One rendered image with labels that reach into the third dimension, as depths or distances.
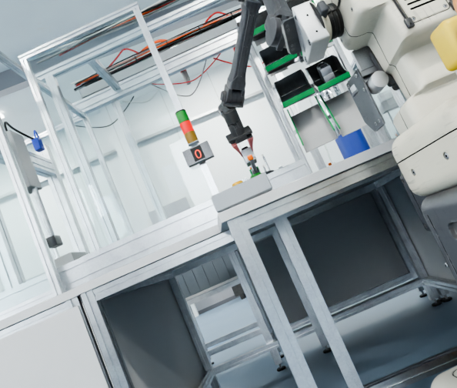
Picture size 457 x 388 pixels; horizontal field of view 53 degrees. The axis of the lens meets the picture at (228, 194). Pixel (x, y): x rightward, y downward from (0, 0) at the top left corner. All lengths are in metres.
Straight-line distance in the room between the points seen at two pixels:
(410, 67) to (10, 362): 1.57
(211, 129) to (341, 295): 7.86
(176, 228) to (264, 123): 9.27
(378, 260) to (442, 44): 2.72
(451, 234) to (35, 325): 1.40
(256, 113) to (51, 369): 9.57
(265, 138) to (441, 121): 10.06
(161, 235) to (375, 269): 2.03
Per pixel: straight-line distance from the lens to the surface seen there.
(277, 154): 10.70
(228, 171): 10.53
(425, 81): 1.18
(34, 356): 1.83
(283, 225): 1.59
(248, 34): 1.71
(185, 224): 1.68
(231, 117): 1.78
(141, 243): 1.71
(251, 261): 1.29
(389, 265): 3.43
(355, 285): 3.39
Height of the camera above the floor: 0.72
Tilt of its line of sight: 8 degrees up
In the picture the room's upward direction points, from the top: 24 degrees counter-clockwise
